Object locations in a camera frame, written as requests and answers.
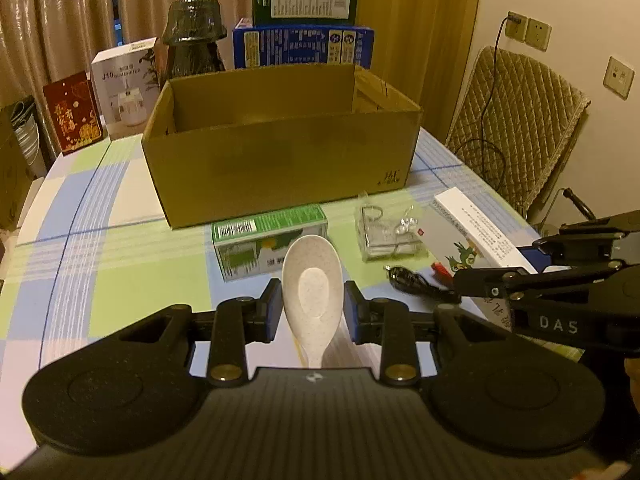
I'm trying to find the golden curtain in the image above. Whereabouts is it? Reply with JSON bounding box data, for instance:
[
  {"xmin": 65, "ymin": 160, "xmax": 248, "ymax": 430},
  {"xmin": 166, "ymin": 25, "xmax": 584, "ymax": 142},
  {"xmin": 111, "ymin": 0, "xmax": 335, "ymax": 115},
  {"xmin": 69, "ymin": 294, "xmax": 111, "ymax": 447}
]
[{"xmin": 350, "ymin": 0, "xmax": 485, "ymax": 142}]

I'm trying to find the brown cardboard carton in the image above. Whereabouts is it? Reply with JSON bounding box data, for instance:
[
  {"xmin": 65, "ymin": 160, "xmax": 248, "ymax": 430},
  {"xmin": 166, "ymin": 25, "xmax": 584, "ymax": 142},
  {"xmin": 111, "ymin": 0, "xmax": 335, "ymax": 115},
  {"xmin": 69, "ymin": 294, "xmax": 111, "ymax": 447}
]
[{"xmin": 0, "ymin": 105, "xmax": 37, "ymax": 231}]

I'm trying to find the chair with quilted cover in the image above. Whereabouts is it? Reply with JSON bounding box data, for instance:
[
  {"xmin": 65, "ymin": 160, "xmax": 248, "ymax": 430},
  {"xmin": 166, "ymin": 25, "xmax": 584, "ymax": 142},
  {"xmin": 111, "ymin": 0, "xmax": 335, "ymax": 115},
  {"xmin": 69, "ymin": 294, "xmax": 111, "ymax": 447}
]
[{"xmin": 444, "ymin": 45, "xmax": 592, "ymax": 222}]

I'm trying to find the beige wall socket plate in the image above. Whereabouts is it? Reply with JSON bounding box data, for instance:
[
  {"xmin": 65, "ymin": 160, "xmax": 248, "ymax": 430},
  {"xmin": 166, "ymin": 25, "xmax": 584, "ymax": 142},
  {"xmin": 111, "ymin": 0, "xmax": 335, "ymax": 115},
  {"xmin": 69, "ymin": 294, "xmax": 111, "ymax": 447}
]
[{"xmin": 603, "ymin": 56, "xmax": 635, "ymax": 100}]

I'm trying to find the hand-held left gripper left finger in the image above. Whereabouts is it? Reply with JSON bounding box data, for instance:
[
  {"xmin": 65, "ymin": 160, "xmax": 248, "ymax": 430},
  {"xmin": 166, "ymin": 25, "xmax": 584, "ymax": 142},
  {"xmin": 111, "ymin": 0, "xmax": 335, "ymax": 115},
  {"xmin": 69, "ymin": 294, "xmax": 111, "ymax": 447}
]
[{"xmin": 117, "ymin": 278, "xmax": 282, "ymax": 387}]

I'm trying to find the white speckled spoon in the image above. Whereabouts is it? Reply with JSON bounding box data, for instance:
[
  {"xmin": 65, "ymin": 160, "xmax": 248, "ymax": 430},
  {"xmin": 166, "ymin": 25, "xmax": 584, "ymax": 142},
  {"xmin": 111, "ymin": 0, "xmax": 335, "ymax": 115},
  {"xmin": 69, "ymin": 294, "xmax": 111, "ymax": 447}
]
[{"xmin": 281, "ymin": 234, "xmax": 346, "ymax": 369}]

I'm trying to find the metal wire rack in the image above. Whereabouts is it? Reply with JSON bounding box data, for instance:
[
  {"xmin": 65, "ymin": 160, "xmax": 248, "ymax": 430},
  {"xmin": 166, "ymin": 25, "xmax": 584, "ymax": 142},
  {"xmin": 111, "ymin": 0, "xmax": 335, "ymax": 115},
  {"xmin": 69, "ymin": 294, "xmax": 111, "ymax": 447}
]
[{"xmin": 354, "ymin": 192, "xmax": 427, "ymax": 262}]

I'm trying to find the wall outlet with charger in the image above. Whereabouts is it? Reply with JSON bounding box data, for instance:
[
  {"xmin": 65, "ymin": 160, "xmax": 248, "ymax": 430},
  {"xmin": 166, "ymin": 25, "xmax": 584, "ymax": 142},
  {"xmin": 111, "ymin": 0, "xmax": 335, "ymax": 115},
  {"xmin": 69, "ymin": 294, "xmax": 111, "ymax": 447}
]
[{"xmin": 504, "ymin": 11, "xmax": 529, "ymax": 42}]

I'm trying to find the black charger cable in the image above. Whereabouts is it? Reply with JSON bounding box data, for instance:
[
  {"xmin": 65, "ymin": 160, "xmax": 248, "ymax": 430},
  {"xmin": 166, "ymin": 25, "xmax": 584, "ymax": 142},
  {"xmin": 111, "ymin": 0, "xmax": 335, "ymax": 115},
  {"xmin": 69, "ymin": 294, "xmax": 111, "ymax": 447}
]
[{"xmin": 457, "ymin": 14, "xmax": 516, "ymax": 188}]

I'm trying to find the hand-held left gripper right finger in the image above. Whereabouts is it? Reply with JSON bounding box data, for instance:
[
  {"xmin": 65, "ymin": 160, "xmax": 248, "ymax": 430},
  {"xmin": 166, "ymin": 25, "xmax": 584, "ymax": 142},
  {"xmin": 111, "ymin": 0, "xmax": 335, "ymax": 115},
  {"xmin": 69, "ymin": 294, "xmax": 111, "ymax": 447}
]
[{"xmin": 344, "ymin": 281, "xmax": 506, "ymax": 387}]

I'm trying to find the green and white medicine box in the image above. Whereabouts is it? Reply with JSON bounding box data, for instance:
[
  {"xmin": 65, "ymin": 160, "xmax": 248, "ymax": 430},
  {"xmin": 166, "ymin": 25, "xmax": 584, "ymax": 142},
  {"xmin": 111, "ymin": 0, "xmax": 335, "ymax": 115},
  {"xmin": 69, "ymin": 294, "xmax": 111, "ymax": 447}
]
[{"xmin": 212, "ymin": 204, "xmax": 329, "ymax": 282}]

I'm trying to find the checkered cloth desktop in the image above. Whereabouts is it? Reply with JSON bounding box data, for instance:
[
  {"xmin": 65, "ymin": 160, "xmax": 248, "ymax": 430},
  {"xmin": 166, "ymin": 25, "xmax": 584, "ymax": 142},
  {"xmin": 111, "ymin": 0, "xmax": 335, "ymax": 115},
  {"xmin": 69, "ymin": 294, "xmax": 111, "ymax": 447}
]
[{"xmin": 0, "ymin": 127, "xmax": 551, "ymax": 361}]

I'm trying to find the beige curtain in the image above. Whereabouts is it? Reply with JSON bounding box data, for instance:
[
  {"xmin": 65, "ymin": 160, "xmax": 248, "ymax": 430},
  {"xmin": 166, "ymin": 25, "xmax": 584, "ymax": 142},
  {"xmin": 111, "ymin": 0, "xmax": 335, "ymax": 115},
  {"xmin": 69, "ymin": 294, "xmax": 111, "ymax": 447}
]
[{"xmin": 0, "ymin": 0, "xmax": 256, "ymax": 107}]

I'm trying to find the dark glass vase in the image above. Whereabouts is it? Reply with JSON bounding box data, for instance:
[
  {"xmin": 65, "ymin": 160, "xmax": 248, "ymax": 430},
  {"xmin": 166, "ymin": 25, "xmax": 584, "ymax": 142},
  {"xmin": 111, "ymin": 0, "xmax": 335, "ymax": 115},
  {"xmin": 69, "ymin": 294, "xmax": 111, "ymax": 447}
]
[{"xmin": 162, "ymin": 0, "xmax": 229, "ymax": 82}]

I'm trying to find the white humidifier box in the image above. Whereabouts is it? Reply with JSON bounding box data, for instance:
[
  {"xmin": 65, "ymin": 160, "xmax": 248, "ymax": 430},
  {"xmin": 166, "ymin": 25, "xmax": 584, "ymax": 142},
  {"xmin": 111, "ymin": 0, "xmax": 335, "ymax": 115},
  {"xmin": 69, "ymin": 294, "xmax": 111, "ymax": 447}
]
[{"xmin": 90, "ymin": 37, "xmax": 159, "ymax": 141}]

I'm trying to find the beige wall outlet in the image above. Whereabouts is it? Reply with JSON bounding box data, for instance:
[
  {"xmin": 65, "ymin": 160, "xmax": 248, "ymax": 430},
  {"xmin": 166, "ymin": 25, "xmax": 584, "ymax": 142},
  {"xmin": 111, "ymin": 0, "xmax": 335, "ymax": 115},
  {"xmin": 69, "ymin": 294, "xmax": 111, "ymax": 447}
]
[{"xmin": 527, "ymin": 18, "xmax": 552, "ymax": 51}]

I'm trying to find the long white carton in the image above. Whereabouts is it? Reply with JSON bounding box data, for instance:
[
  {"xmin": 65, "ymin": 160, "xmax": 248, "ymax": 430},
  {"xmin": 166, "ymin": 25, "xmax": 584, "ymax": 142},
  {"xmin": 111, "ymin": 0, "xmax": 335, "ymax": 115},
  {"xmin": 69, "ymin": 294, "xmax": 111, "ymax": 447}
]
[{"xmin": 432, "ymin": 187, "xmax": 552, "ymax": 274}]

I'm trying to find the red gift box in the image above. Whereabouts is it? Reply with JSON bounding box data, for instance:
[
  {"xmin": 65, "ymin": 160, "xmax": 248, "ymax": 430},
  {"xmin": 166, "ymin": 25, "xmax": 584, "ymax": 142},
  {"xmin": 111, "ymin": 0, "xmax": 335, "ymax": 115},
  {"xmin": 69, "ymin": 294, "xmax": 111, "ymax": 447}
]
[{"xmin": 42, "ymin": 70, "xmax": 106, "ymax": 156}]

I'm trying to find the cardboard box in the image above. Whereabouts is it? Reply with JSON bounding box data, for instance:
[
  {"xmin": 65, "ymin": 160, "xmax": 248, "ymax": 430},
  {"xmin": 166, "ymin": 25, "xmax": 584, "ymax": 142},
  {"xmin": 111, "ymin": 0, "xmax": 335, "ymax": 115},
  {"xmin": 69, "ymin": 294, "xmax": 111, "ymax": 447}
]
[{"xmin": 141, "ymin": 63, "xmax": 423, "ymax": 230}]

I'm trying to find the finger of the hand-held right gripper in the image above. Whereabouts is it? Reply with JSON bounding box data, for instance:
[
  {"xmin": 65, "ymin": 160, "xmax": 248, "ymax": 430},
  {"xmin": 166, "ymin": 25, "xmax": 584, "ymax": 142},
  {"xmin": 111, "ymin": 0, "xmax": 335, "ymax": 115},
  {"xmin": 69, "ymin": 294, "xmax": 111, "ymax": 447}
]
[
  {"xmin": 520, "ymin": 211, "xmax": 640, "ymax": 273},
  {"xmin": 452, "ymin": 261, "xmax": 624, "ymax": 298}
]

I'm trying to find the blue printed box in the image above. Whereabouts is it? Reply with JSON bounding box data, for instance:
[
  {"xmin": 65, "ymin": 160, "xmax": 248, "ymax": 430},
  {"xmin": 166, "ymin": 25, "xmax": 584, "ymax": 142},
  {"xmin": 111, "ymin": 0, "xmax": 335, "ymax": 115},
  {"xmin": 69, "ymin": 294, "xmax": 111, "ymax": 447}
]
[{"xmin": 232, "ymin": 24, "xmax": 375, "ymax": 70}]

